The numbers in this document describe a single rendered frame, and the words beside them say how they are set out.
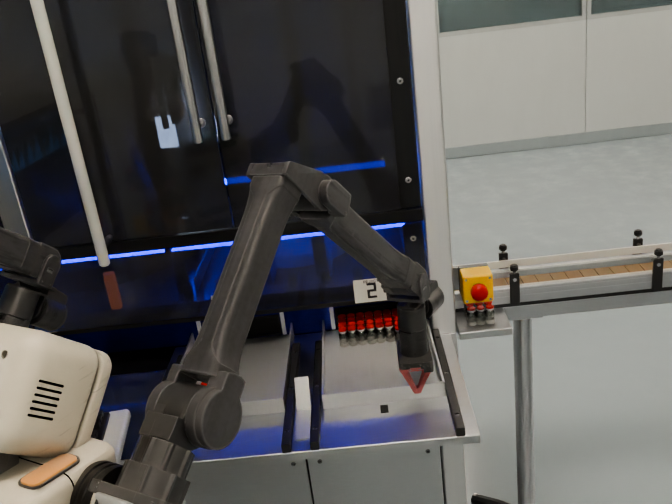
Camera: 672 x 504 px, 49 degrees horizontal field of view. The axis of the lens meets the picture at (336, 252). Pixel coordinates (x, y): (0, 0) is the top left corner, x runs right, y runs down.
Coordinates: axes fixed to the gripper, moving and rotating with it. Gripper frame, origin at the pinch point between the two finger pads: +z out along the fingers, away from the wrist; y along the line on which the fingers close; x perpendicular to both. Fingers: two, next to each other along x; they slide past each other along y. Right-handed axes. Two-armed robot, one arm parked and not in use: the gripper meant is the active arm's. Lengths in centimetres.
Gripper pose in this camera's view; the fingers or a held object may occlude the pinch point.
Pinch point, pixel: (417, 389)
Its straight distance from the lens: 156.5
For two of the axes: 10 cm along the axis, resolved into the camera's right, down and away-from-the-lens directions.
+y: 0.2, -3.5, 9.4
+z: 1.0, 9.3, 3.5
